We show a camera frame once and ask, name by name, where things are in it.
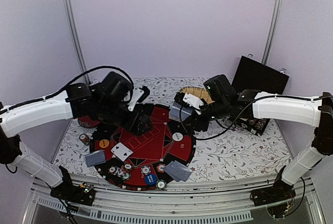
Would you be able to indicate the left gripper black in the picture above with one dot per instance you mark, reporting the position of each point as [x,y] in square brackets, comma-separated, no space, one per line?
[138,130]

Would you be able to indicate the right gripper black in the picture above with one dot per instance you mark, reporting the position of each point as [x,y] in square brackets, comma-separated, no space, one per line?
[198,124]

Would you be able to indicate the orange big blind button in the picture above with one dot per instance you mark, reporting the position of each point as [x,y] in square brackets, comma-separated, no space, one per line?
[104,143]

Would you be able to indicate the multicolour chip stack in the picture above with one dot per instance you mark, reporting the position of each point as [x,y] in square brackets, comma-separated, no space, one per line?
[84,138]

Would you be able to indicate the white dealer button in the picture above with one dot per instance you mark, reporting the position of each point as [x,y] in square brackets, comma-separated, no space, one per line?
[177,137]

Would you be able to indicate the face-up clubs card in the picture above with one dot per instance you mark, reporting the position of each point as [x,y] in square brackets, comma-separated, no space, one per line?
[121,151]

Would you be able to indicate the dealt blue card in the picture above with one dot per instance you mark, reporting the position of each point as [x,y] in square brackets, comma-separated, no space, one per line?
[174,172]
[95,158]

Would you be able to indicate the round red black poker mat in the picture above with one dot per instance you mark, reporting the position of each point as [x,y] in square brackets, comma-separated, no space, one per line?
[150,149]

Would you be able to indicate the blue white poker chip stack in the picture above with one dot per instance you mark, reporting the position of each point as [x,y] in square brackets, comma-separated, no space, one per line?
[123,175]

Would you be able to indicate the red white poker chip stack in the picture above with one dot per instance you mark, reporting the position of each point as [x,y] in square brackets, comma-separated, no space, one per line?
[160,168]

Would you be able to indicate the blue small blind button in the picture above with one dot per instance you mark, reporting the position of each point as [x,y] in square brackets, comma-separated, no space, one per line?
[150,179]

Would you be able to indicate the green poker chip stack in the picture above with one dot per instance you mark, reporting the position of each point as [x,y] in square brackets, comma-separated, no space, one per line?
[161,184]

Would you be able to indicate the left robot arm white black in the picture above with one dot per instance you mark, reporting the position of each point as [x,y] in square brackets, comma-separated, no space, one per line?
[73,101]

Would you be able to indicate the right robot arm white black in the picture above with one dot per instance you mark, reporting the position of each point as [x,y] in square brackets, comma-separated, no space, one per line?
[314,111]

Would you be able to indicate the woven bamboo tray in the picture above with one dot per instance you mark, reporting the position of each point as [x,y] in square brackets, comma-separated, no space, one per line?
[201,93]

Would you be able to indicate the black poker set case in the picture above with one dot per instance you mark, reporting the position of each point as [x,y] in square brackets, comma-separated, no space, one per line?
[251,74]

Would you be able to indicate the red floral round dish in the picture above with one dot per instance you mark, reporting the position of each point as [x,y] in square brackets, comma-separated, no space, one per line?
[87,122]

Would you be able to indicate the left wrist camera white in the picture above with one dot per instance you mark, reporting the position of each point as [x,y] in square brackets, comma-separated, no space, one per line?
[138,96]

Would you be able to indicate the aluminium front rail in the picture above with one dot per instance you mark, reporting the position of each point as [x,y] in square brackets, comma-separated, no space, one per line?
[195,202]

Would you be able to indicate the aluminium frame post left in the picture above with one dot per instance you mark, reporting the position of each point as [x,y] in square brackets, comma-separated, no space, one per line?
[74,34]

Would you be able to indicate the aluminium frame post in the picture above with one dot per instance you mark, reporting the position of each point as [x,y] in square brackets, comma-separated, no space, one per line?
[271,31]
[74,34]

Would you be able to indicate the aluminium frame post right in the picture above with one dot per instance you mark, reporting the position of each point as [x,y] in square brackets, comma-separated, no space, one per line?
[271,31]

